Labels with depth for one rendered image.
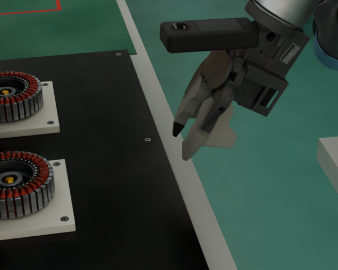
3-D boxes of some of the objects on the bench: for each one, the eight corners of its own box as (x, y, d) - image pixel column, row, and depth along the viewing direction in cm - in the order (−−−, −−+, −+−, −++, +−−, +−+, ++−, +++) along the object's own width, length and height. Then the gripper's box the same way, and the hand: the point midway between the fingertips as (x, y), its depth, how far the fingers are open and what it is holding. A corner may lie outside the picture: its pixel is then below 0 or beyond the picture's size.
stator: (45, 88, 126) (43, 67, 124) (41, 122, 117) (39, 100, 115) (-25, 91, 126) (-29, 70, 124) (-35, 126, 116) (-38, 104, 114)
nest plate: (65, 165, 109) (64, 158, 108) (75, 231, 96) (75, 223, 96) (-45, 178, 107) (-47, 170, 106) (-50, 246, 94) (-51, 238, 93)
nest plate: (52, 87, 129) (52, 80, 129) (59, 132, 117) (59, 125, 116) (-40, 95, 127) (-42, 88, 126) (-44, 143, 114) (-45, 135, 114)
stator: (51, 167, 107) (49, 144, 105) (58, 216, 97) (56, 191, 95) (-32, 176, 105) (-36, 152, 103) (-35, 226, 95) (-38, 202, 93)
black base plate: (127, 59, 143) (127, 48, 142) (213, 296, 90) (214, 281, 89) (-141, 83, 135) (-143, 71, 134) (-222, 358, 82) (-228, 343, 81)
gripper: (324, 50, 92) (230, 189, 100) (290, 12, 102) (207, 140, 110) (266, 21, 88) (174, 167, 96) (237, -16, 99) (155, 119, 106)
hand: (178, 137), depth 101 cm, fingers open, 5 cm apart
